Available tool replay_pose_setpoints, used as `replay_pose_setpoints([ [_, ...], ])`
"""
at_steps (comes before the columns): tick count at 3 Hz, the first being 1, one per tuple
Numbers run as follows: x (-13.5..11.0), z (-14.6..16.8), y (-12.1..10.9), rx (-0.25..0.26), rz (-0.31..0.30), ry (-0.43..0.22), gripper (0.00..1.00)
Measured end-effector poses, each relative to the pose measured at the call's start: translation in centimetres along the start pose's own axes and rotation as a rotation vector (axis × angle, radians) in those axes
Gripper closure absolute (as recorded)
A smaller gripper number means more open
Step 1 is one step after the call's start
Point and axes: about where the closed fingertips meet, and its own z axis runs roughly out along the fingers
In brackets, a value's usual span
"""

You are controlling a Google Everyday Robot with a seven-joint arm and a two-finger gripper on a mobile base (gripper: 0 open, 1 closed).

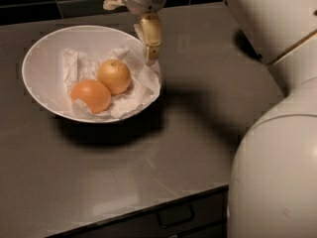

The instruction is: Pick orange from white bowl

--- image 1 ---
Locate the darker orange fruit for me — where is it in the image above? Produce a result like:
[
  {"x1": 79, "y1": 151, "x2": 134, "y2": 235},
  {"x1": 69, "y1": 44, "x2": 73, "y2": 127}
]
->
[{"x1": 70, "y1": 79, "x2": 111, "y2": 114}]

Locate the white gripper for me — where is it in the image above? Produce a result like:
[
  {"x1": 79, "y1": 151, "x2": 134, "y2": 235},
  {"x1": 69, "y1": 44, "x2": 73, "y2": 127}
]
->
[{"x1": 103, "y1": 0, "x2": 166, "y2": 66}]

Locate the large white bowl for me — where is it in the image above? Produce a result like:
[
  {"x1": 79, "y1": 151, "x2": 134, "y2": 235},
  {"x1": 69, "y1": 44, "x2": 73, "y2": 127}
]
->
[{"x1": 22, "y1": 26, "x2": 144, "y2": 123}]

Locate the white crumpled paper in bowl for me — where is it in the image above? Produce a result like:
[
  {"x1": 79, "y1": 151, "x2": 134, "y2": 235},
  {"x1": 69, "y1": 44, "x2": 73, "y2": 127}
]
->
[{"x1": 62, "y1": 48, "x2": 161, "y2": 121}]

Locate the yellow-orange orange with stem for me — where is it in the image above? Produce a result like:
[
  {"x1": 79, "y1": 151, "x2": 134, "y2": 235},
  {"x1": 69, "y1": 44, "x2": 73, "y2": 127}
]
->
[{"x1": 97, "y1": 59, "x2": 132, "y2": 95}]

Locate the dark drawer front with handle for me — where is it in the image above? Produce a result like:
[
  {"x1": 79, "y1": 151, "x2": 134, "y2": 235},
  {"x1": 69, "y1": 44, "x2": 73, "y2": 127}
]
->
[{"x1": 48, "y1": 185, "x2": 229, "y2": 238}]

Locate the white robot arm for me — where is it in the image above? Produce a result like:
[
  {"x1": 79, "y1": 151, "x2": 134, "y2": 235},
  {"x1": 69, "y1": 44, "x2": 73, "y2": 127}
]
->
[{"x1": 223, "y1": 0, "x2": 317, "y2": 238}]

